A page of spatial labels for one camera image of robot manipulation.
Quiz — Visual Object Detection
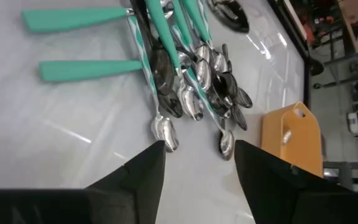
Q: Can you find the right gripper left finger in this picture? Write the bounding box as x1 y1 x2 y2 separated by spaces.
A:
0 139 167 224

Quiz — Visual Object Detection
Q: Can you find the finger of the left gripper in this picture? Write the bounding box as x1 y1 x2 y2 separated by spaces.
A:
208 0 250 34

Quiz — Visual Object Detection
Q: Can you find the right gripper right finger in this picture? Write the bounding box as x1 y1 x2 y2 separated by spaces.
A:
234 139 358 224

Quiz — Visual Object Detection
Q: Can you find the orange plastic bin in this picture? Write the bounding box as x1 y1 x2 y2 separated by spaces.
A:
260 101 325 179

